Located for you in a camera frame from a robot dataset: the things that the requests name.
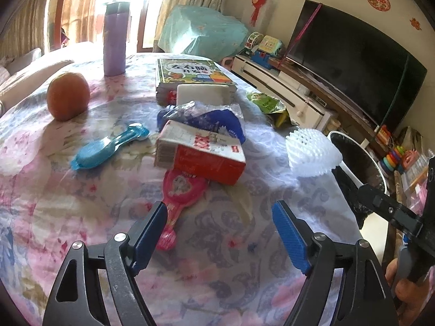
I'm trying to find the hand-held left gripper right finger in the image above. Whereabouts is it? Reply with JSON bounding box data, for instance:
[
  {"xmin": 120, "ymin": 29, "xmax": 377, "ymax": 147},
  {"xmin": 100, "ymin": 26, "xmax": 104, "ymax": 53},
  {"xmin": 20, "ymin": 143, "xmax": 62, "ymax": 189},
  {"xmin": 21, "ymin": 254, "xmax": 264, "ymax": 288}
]
[{"xmin": 272, "ymin": 200, "xmax": 398, "ymax": 326}]

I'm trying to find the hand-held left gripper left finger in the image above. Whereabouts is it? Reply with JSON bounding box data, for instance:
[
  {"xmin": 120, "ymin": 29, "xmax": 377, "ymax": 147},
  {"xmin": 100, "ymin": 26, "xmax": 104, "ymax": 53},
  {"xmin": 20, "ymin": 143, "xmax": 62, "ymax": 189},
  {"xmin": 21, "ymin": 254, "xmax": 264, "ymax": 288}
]
[{"xmin": 42, "ymin": 201, "xmax": 169, "ymax": 326}]

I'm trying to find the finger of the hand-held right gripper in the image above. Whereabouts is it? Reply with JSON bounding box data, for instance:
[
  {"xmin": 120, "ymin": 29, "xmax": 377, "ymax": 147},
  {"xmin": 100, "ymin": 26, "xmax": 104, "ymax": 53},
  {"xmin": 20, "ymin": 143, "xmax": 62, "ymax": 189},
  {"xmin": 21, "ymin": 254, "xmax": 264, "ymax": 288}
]
[{"xmin": 357, "ymin": 183, "xmax": 425, "ymax": 236}]

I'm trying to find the white bin with black bag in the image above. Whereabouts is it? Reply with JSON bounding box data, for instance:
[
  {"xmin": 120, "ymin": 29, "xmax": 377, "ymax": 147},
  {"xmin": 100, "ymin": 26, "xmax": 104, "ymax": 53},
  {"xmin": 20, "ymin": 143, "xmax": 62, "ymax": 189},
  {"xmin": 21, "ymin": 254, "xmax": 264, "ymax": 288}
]
[{"xmin": 328, "ymin": 131, "xmax": 388, "ymax": 231}]

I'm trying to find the pink hand mirror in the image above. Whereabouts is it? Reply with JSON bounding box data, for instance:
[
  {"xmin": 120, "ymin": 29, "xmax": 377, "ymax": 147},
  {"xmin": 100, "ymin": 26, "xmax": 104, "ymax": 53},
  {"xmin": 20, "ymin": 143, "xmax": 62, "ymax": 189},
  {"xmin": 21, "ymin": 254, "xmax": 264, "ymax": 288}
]
[{"xmin": 156, "ymin": 170, "xmax": 211, "ymax": 252}]

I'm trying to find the red and white carton box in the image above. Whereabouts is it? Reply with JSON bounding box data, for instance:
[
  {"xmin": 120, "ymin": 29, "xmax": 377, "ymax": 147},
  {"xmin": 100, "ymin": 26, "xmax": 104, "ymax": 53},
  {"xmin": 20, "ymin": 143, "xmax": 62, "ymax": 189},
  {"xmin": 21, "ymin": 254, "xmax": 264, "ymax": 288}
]
[{"xmin": 154, "ymin": 120, "xmax": 247, "ymax": 186}]

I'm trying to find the person's right hand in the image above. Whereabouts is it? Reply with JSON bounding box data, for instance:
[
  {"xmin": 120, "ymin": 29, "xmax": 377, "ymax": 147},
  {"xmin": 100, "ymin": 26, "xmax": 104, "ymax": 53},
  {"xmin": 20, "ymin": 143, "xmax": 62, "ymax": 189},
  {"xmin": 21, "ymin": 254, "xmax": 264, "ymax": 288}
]
[{"xmin": 386, "ymin": 258, "xmax": 435, "ymax": 326}]

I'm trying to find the clear plastic storage box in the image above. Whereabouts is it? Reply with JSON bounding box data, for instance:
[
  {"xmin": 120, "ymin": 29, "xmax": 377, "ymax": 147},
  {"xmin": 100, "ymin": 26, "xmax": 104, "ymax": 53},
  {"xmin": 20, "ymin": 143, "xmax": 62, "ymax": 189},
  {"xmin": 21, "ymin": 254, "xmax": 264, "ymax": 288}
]
[{"xmin": 397, "ymin": 149, "xmax": 432, "ymax": 211}]

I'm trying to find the red toy phone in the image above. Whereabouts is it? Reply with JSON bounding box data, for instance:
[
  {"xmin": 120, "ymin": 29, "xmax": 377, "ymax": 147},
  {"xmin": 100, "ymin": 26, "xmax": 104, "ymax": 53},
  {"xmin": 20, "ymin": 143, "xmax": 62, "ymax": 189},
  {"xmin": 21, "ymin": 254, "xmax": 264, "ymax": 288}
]
[{"xmin": 375, "ymin": 126, "xmax": 396, "ymax": 143}]

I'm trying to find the blue hair brush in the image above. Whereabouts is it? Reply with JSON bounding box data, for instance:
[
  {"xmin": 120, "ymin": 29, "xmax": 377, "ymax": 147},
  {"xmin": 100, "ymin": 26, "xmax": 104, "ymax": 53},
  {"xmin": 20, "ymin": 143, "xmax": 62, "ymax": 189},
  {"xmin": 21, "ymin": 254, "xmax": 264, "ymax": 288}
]
[{"xmin": 71, "ymin": 122, "xmax": 150, "ymax": 171}]

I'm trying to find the green snack packet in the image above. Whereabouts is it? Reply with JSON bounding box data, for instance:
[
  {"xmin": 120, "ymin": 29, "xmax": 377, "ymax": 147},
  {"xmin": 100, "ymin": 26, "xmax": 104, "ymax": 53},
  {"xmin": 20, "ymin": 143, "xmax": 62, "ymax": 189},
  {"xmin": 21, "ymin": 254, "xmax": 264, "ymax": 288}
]
[{"xmin": 246, "ymin": 91, "xmax": 290, "ymax": 129}]

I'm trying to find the blue plastic bag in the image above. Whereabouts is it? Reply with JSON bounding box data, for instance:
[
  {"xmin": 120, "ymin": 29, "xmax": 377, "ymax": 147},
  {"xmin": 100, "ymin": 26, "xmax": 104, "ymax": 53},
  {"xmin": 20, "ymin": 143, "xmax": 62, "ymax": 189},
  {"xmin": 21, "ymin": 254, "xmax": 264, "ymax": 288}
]
[{"xmin": 157, "ymin": 101, "xmax": 247, "ymax": 143}]

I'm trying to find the black flat television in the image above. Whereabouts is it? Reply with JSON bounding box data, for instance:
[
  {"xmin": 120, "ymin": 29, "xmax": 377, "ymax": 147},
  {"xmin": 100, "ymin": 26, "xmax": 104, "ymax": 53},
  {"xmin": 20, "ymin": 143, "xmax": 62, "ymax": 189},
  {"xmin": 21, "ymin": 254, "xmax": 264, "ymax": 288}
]
[{"xmin": 285, "ymin": 0, "xmax": 428, "ymax": 133}]

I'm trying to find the white plastic case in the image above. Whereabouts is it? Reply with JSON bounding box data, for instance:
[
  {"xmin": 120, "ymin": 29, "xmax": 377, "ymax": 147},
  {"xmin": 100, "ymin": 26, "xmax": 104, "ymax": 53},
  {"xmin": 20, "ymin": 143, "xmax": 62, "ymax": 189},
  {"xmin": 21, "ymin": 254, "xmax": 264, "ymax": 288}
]
[{"xmin": 177, "ymin": 84, "xmax": 229, "ymax": 106}]

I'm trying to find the white television cabinet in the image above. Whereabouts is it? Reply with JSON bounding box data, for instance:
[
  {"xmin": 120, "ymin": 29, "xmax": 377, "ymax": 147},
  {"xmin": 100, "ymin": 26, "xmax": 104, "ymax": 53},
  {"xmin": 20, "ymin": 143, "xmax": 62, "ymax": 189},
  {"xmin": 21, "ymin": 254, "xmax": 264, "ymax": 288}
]
[{"xmin": 233, "ymin": 54, "xmax": 384, "ymax": 146}]

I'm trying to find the orange fruit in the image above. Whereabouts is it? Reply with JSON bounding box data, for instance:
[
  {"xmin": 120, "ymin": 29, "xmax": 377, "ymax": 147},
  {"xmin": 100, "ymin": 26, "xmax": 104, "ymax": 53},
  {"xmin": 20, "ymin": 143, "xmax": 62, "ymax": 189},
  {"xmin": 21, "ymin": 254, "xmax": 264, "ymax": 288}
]
[{"xmin": 46, "ymin": 72, "xmax": 91, "ymax": 122}]

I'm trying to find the green picture book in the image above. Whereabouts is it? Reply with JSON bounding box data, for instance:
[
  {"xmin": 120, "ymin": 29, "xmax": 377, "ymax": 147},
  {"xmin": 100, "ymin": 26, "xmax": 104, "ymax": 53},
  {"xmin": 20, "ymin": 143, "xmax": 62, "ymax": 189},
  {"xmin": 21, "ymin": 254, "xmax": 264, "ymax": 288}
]
[{"xmin": 156, "ymin": 58, "xmax": 238, "ymax": 104}]

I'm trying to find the blue toy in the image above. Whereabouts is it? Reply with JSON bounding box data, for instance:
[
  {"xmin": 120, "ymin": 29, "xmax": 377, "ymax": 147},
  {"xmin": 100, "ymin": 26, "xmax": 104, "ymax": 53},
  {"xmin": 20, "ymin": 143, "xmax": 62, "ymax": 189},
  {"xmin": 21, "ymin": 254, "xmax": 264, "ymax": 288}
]
[{"xmin": 251, "ymin": 51, "xmax": 279, "ymax": 68}]

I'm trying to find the yellow activity cube toy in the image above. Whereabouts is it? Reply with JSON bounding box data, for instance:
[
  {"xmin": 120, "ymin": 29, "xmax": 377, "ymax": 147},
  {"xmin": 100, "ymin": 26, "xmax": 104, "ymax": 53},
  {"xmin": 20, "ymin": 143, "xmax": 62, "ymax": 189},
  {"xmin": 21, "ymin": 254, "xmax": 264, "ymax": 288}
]
[{"xmin": 258, "ymin": 36, "xmax": 284, "ymax": 58}]

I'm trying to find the white wheel toy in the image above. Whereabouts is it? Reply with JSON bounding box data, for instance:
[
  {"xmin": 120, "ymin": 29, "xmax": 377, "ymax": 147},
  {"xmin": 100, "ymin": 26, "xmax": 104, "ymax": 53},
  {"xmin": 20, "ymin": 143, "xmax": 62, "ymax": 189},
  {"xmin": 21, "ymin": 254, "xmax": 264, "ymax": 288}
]
[{"xmin": 245, "ymin": 32, "xmax": 264, "ymax": 51}]

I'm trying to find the purple thermos bottle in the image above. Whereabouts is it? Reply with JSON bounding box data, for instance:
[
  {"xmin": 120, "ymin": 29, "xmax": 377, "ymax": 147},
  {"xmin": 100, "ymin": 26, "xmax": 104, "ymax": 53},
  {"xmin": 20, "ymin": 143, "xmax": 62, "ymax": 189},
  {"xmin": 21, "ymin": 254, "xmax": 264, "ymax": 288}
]
[{"xmin": 103, "ymin": 2, "xmax": 131, "ymax": 77}]

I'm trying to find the beige sofa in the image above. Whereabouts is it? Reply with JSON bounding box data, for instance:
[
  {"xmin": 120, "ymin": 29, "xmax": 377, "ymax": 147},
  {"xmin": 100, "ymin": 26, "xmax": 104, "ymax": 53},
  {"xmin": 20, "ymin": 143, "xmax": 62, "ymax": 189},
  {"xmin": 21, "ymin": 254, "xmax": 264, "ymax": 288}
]
[{"xmin": 0, "ymin": 41, "xmax": 96, "ymax": 116}]

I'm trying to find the teal cloth covered furniture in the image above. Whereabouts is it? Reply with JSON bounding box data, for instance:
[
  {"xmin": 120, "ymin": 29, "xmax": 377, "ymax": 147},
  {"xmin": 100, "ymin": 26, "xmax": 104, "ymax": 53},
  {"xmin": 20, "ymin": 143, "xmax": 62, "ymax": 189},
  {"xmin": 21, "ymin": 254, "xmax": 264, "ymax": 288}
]
[{"xmin": 158, "ymin": 5, "xmax": 250, "ymax": 63}]

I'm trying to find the grey pillow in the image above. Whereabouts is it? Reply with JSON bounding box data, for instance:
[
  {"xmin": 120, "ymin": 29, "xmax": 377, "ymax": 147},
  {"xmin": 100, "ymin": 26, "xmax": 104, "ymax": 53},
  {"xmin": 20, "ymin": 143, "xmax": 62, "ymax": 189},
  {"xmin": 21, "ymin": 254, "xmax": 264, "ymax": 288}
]
[{"xmin": 7, "ymin": 48, "xmax": 42, "ymax": 73}]

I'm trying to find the sheer beige curtain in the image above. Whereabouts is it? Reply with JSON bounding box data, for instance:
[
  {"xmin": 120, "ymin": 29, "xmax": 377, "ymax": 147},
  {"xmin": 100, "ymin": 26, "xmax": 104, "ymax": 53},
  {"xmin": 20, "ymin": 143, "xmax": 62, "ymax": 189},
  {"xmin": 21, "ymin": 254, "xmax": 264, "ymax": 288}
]
[{"xmin": 61, "ymin": 0, "xmax": 102, "ymax": 45}]

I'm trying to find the rainbow stacking ring toy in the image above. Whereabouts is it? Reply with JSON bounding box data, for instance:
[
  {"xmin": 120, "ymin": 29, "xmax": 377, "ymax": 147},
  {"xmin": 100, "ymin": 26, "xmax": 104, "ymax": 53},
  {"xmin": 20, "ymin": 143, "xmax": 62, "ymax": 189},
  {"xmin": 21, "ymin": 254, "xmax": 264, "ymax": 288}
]
[{"xmin": 379, "ymin": 144, "xmax": 408, "ymax": 174}]

